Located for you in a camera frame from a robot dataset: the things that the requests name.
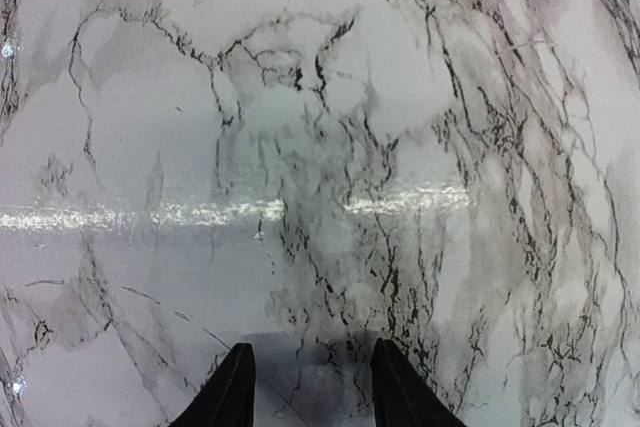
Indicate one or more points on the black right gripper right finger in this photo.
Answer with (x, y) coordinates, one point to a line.
(400, 396)

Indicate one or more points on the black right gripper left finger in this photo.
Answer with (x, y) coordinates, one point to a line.
(227, 399)

